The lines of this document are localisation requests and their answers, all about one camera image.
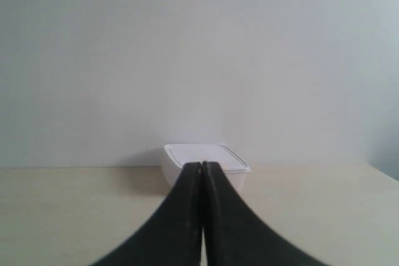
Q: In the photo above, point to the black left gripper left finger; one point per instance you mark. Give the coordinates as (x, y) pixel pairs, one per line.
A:
(173, 233)

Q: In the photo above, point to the white lidded plastic container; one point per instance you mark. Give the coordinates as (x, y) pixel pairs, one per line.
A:
(175, 156)

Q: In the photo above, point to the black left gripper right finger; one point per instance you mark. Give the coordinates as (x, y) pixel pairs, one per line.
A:
(234, 234)

